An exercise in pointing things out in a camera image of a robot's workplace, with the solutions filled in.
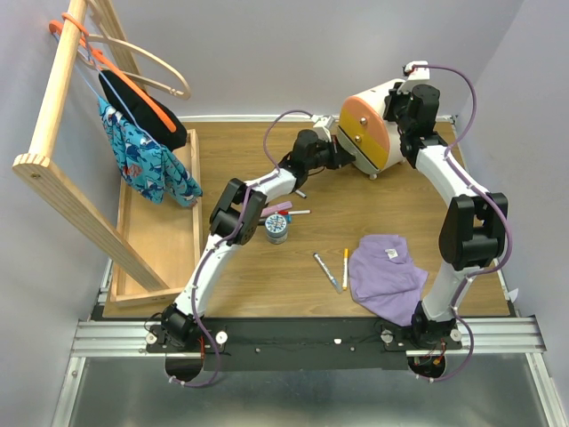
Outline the yellow white pen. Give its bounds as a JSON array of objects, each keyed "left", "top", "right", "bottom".
[{"left": 341, "top": 248, "right": 349, "bottom": 291}]

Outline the round blue tin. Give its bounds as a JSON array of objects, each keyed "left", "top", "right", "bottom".
[{"left": 264, "top": 213, "right": 289, "bottom": 245}]

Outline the wooden tray base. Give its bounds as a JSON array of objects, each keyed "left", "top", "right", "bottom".
[{"left": 108, "top": 128, "right": 204, "bottom": 310}]

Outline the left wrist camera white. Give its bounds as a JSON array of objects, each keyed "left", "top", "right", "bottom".
[{"left": 310, "top": 115, "right": 335, "bottom": 142}]

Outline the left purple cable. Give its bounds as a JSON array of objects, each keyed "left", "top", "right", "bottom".
[{"left": 263, "top": 109, "right": 319, "bottom": 173}]

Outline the blue shark pattern garment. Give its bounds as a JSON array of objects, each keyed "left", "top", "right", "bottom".
[{"left": 98, "top": 98, "right": 203, "bottom": 207}]

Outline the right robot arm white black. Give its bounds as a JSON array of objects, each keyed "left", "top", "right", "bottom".
[{"left": 383, "top": 79, "right": 508, "bottom": 349}]

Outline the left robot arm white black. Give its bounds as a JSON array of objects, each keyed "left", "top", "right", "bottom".
[{"left": 148, "top": 130, "right": 356, "bottom": 351}]

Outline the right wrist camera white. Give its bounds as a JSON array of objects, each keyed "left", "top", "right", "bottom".
[{"left": 398, "top": 60, "right": 430, "bottom": 93}]

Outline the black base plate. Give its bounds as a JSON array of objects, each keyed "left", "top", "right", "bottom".
[{"left": 146, "top": 317, "right": 462, "bottom": 380}]

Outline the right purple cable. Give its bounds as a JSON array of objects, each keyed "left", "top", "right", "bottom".
[{"left": 415, "top": 64, "right": 515, "bottom": 277}]

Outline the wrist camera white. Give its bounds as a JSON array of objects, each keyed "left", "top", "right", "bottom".
[
  {"left": 310, "top": 115, "right": 335, "bottom": 142},
  {"left": 398, "top": 60, "right": 430, "bottom": 93}
]

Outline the black garment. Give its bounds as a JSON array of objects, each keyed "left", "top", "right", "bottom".
[{"left": 99, "top": 70, "right": 188, "bottom": 151}]

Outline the wooden clothes rack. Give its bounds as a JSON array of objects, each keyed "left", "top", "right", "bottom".
[{"left": 12, "top": 0, "right": 170, "bottom": 294}]

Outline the red capped white marker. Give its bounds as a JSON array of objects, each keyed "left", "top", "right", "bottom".
[{"left": 277, "top": 209, "right": 311, "bottom": 217}]

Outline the purple cable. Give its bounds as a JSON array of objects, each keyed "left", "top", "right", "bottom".
[
  {"left": 415, "top": 64, "right": 515, "bottom": 277},
  {"left": 263, "top": 109, "right": 319, "bottom": 173}
]

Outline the aluminium rail frame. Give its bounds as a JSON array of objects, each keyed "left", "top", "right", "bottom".
[{"left": 51, "top": 257, "right": 555, "bottom": 427}]

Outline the pink highlighter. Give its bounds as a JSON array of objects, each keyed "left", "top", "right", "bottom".
[{"left": 260, "top": 201, "right": 293, "bottom": 218}]

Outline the wooden hanger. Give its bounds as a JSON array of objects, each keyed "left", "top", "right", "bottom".
[{"left": 75, "top": 0, "right": 192, "bottom": 101}]

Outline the grey silver pen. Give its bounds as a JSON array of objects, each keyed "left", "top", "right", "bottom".
[{"left": 313, "top": 253, "right": 342, "bottom": 294}]

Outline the purple cloth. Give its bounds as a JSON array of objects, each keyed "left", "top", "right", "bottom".
[{"left": 349, "top": 234, "right": 429, "bottom": 326}]

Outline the orange hanger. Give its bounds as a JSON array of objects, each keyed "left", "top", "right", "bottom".
[{"left": 61, "top": 12, "right": 176, "bottom": 133}]

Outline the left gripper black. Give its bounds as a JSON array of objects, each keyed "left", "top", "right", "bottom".
[{"left": 304, "top": 134, "right": 354, "bottom": 171}]

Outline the grey bottom drawer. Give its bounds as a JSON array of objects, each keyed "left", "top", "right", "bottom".
[{"left": 336, "top": 129, "right": 380, "bottom": 180}]

